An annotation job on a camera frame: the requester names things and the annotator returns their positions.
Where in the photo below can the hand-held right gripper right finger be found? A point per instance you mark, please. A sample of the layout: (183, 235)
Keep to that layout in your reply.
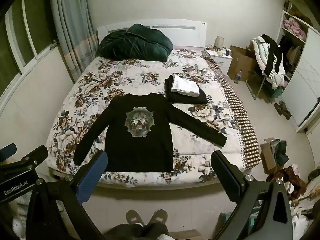
(226, 180)

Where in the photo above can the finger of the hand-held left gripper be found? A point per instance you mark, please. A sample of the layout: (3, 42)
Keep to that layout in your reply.
(7, 150)
(30, 158)

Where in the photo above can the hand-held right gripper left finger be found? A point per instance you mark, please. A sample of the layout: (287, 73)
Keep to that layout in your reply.
(91, 180)

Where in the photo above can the black lion print sweatshirt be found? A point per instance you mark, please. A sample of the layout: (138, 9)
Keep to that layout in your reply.
(140, 150)

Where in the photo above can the dark clothes bundle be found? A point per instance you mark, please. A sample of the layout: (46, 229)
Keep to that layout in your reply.
(281, 151)

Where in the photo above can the folded black clothes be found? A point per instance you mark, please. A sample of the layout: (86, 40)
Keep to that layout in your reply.
(192, 98)

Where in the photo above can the small cardboard box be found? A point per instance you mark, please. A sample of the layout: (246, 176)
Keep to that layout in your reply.
(267, 157)

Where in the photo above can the checkered bed sheet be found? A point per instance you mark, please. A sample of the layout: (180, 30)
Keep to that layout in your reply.
(246, 127)

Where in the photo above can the grey slipper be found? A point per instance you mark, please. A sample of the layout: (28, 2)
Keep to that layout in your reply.
(135, 217)
(159, 216)

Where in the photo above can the brown garment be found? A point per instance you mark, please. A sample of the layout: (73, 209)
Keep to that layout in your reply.
(287, 180)

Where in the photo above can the floral bed sheet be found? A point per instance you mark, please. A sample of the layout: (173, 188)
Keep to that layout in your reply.
(82, 90)

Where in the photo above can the pair of dark shoes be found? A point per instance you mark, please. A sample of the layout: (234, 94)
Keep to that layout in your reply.
(283, 110)

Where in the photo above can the folding chair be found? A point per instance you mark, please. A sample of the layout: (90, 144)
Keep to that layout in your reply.
(260, 85)

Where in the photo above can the folded white cloth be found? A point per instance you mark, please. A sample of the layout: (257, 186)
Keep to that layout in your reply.
(186, 86)

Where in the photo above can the plastic water bottle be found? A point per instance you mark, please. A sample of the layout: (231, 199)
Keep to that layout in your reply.
(238, 77)

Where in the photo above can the white nightstand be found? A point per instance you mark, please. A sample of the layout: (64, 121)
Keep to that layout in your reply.
(221, 61)

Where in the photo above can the white framed window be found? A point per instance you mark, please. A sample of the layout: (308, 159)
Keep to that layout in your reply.
(30, 32)

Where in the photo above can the large cardboard box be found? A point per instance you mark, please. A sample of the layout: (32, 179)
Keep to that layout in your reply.
(241, 60)

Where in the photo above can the white wardrobe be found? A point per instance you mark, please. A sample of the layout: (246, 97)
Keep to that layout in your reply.
(305, 80)

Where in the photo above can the black striped garment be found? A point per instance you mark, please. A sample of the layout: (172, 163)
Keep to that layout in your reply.
(272, 55)

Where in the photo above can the grey curtain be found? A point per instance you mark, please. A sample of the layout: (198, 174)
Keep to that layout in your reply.
(72, 30)

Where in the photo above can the beige table lamp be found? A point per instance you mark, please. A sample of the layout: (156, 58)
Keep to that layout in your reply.
(219, 42)

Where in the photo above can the dark green duvet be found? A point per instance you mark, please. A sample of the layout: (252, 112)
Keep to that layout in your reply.
(132, 43)

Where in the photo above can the white bed headboard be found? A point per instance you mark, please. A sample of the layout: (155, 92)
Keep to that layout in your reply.
(185, 33)

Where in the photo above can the pink blanket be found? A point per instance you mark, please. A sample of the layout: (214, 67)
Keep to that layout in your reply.
(295, 27)

